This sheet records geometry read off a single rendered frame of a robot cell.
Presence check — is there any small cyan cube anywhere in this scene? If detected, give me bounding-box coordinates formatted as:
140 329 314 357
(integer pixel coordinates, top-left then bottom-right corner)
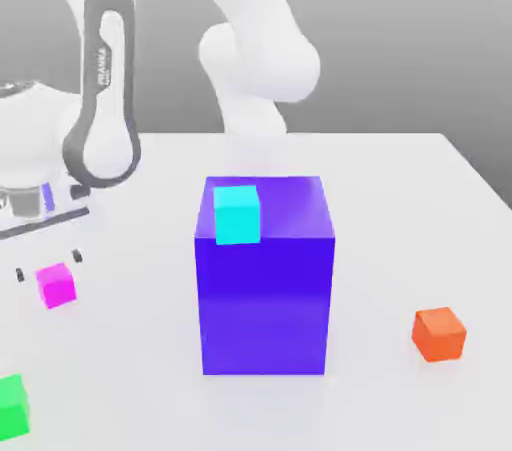
212 184 262 247

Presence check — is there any small green cube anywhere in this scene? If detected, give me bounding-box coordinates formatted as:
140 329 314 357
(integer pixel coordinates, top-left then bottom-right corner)
0 373 31 442

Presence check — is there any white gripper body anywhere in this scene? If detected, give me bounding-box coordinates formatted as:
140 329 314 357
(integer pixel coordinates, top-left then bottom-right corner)
0 205 93 262

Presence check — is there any large purple box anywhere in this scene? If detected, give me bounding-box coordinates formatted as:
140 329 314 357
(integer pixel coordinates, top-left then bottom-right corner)
194 175 336 377

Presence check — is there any small magenta cube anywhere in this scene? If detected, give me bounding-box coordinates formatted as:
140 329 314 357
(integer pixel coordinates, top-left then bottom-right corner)
34 261 78 311

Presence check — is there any small orange cube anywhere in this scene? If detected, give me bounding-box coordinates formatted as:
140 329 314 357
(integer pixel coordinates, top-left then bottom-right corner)
411 306 468 363

